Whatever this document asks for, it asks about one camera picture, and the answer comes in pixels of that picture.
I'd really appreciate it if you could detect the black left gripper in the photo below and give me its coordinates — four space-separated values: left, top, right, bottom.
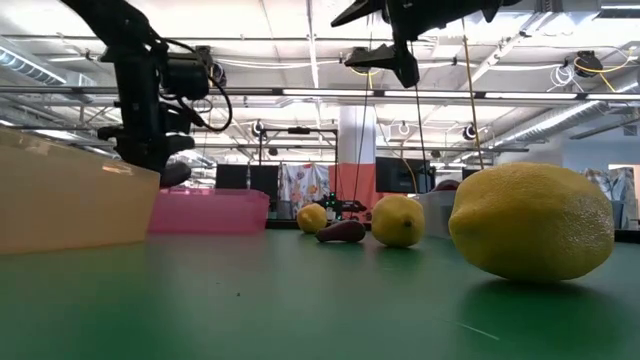
97 94 196 174

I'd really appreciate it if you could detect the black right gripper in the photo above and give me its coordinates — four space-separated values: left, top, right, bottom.
330 0 501 90

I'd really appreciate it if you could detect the yellow lemon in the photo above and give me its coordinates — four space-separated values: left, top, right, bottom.
448 161 615 284
370 194 426 249
296 202 329 235

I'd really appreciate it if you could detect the translucent orange plastic basket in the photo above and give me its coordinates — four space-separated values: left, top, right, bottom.
0 126 161 256

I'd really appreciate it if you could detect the translucent pink plastic basket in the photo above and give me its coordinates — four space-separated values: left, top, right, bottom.
148 187 271 235

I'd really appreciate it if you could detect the white building column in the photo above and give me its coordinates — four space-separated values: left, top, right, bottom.
338 104 377 211

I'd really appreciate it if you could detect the wide black computer monitor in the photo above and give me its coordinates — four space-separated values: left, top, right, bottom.
375 156 436 195

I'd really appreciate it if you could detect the floral patterned cloth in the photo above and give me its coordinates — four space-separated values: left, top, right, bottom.
279 163 331 220

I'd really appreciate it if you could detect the clear plastic basket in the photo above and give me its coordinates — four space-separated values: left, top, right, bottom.
412 189 459 240

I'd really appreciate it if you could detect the round black ceiling device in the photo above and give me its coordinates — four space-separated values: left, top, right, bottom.
573 49 605 79

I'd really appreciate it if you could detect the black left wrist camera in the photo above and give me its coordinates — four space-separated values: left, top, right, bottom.
162 45 227 101

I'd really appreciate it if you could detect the black camera cable loop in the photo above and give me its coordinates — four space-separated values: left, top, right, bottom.
167 37 235 134

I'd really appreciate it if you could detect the long black cable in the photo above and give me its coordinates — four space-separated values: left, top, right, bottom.
413 84 432 194

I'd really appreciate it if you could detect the yellow power cable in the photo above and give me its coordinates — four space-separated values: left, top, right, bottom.
460 18 486 171

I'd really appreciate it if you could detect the black metal frame stand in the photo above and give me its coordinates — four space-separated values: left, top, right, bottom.
258 127 340 221

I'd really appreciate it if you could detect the silver ventilation duct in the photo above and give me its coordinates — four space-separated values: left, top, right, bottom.
482 99 640 147

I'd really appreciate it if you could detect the colourful wall painting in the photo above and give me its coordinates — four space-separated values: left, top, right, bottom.
582 166 639 216

